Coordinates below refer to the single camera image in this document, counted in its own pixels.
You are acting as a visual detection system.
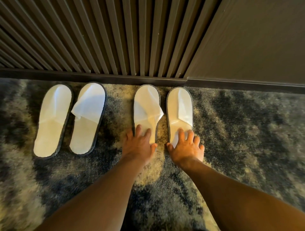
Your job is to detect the person's right hand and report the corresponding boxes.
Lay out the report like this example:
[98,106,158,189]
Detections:
[166,128,205,166]

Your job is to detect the person's left hand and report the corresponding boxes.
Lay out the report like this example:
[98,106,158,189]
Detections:
[121,124,158,166]

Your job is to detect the white slipper with strap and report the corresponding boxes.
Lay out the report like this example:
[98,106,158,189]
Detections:
[33,83,73,159]
[68,82,108,156]
[166,87,194,149]
[132,84,165,153]

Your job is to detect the person's left forearm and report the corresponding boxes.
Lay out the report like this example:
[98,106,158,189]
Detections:
[35,158,146,231]

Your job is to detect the person's right forearm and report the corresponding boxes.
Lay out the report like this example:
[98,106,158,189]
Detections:
[177,161,305,231]

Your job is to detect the dark baseboard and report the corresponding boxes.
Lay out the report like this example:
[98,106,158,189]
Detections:
[0,68,305,94]

